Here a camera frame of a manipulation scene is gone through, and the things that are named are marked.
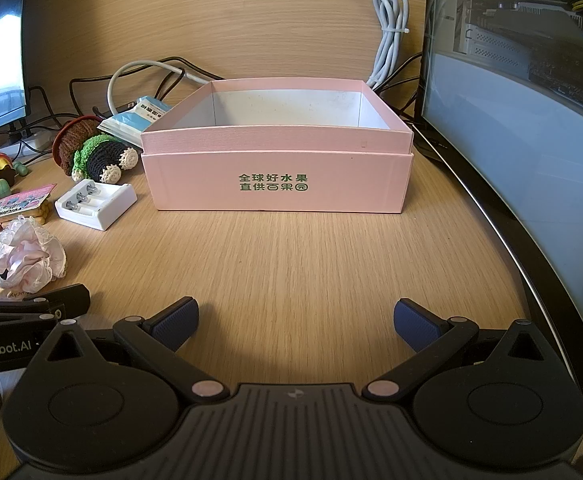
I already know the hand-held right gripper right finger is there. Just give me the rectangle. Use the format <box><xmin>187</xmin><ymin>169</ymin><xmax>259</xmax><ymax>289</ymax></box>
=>
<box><xmin>363</xmin><ymin>298</ymin><xmax>555</xmax><ymax>403</ymax></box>

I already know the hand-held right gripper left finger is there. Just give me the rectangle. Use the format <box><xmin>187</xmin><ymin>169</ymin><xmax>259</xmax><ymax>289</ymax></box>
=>
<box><xmin>30</xmin><ymin>297</ymin><xmax>224</xmax><ymax>404</ymax></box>

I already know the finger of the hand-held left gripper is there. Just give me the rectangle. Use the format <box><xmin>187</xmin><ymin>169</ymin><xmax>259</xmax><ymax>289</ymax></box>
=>
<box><xmin>0</xmin><ymin>284</ymin><xmax>91</xmax><ymax>330</ymax></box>

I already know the pink cardboard box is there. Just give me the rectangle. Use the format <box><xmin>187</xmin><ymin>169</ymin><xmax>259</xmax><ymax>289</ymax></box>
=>
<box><xmin>140</xmin><ymin>77</ymin><xmax>415</xmax><ymax>215</ymax></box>

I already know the light blue packet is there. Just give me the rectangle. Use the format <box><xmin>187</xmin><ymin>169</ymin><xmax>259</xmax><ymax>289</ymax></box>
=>
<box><xmin>96</xmin><ymin>96</ymin><xmax>174</xmax><ymax>143</ymax></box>

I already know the pink white crumpled cloth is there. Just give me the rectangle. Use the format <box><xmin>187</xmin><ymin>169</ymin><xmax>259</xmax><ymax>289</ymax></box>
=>
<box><xmin>0</xmin><ymin>214</ymin><xmax>67</xmax><ymax>301</ymax></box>

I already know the tan toy piece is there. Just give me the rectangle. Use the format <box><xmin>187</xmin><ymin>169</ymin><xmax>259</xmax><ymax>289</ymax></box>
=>
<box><xmin>21</xmin><ymin>204</ymin><xmax>52</xmax><ymax>227</ymax></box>

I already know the white battery charger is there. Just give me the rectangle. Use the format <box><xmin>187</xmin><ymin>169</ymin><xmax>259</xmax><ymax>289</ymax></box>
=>
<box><xmin>54</xmin><ymin>179</ymin><xmax>138</xmax><ymax>232</ymax></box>

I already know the pink printed card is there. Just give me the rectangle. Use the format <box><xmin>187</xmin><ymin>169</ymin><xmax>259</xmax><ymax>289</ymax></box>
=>
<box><xmin>0</xmin><ymin>183</ymin><xmax>54</xmax><ymax>221</ymax></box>

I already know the knitted doll with brown hat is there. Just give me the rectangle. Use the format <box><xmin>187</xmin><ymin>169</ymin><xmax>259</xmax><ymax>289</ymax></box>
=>
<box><xmin>52</xmin><ymin>116</ymin><xmax>139</xmax><ymax>184</ymax></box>

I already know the white power strip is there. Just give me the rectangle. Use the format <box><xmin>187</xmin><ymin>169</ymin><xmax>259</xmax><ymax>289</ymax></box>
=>
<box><xmin>0</xmin><ymin>127</ymin><xmax>63</xmax><ymax>158</ymax></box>

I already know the glass-sided computer case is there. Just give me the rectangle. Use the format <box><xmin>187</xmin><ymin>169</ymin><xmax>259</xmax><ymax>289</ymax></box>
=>
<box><xmin>415</xmin><ymin>0</ymin><xmax>583</xmax><ymax>411</ymax></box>

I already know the black cable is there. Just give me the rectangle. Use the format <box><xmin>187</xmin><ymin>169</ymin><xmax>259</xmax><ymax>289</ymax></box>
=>
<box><xmin>371</xmin><ymin>52</ymin><xmax>425</xmax><ymax>126</ymax></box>
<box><xmin>24</xmin><ymin>85</ymin><xmax>79</xmax><ymax>133</ymax></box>
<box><xmin>68</xmin><ymin>55</ymin><xmax>207</xmax><ymax>117</ymax></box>

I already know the thick grey-white cable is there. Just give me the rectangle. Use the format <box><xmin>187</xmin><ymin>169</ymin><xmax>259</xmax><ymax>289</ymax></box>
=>
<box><xmin>107</xmin><ymin>60</ymin><xmax>212</xmax><ymax>117</ymax></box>

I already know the bundled white cable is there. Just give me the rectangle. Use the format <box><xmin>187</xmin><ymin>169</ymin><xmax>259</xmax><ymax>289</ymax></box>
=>
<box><xmin>364</xmin><ymin>0</ymin><xmax>412</xmax><ymax>92</ymax></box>

